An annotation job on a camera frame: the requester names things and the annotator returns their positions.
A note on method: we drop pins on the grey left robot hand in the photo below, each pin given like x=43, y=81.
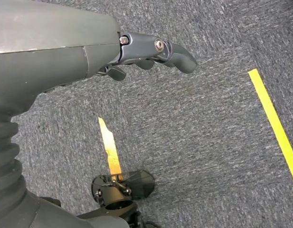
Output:
x=53, y=47

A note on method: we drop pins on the torn yellow floor tape square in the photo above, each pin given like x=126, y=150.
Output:
x=110, y=148

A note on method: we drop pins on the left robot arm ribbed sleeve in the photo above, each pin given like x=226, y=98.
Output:
x=6, y=163

